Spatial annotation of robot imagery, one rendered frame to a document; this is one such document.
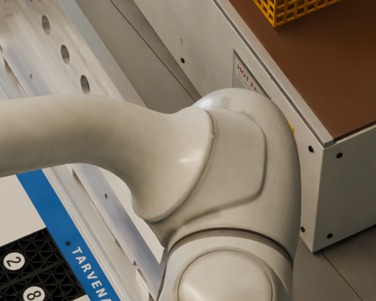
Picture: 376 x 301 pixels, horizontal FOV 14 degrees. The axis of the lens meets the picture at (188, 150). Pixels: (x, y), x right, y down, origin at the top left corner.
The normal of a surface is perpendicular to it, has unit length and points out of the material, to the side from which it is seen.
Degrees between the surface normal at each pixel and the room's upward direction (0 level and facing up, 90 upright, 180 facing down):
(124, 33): 0
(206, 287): 9
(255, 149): 30
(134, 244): 79
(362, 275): 0
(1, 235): 0
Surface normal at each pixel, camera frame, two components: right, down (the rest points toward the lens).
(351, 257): 0.00, -0.62
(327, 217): 0.47, 0.69
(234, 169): 0.43, -0.36
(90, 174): -0.86, 0.24
